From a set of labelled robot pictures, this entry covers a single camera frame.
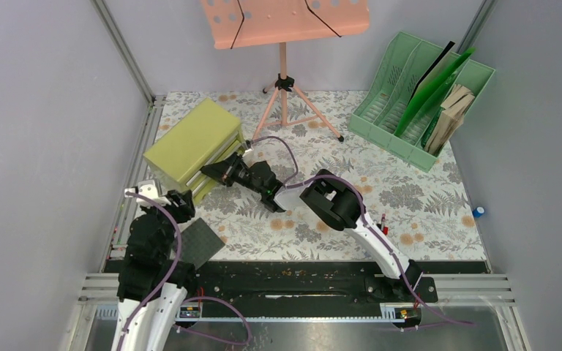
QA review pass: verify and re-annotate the green puzzle book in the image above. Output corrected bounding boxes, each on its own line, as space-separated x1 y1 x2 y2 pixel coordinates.
420 108 443 149

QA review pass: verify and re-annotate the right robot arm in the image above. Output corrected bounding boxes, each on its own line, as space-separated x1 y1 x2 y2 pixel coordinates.
201 153 423 301

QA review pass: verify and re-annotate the green file organizer rack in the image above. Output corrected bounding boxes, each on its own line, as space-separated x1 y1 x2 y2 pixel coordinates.
348 31 495 172

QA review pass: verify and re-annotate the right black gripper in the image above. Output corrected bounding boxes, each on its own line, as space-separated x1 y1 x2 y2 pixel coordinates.
201 152 266 196

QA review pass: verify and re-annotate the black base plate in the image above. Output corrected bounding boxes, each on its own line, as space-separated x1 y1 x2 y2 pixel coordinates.
104 260 488 320

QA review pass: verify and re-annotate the yellow-green drawer cabinet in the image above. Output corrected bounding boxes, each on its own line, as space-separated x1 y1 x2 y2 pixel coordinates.
143 98 245 205

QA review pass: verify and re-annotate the dark grey studded plate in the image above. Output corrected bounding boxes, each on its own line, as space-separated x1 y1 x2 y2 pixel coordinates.
179 218 225 269

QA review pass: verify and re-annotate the floral tablecloth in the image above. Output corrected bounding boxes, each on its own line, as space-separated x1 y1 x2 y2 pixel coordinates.
138 90 488 263

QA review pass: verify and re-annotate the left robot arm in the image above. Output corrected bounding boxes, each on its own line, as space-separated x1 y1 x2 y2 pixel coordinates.
111 179 198 350

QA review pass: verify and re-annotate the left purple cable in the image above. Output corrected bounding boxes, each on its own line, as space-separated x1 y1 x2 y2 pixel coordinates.
116 191 254 351

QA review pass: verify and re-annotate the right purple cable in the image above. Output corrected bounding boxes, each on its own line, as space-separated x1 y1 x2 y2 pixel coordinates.
249 135 476 333

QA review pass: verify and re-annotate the pink music stand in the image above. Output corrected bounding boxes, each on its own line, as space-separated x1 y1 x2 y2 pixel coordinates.
201 1 370 142

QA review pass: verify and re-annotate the grey cable duct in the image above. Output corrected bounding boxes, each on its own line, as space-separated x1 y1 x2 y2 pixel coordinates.
175 303 422 325

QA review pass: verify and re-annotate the red marker pen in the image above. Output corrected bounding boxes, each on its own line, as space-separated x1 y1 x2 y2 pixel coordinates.
380 214 389 236

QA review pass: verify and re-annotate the green transparent folder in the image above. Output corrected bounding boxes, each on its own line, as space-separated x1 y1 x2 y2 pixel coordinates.
394 47 476 137

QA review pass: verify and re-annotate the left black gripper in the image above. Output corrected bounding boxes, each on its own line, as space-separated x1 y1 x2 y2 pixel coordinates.
140 189 195 260

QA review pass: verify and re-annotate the purple puzzle book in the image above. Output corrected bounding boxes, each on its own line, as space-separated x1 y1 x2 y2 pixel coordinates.
423 84 475 156

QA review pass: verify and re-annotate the purple cable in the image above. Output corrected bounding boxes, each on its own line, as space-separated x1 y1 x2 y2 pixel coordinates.
116 191 254 351
249 135 476 333

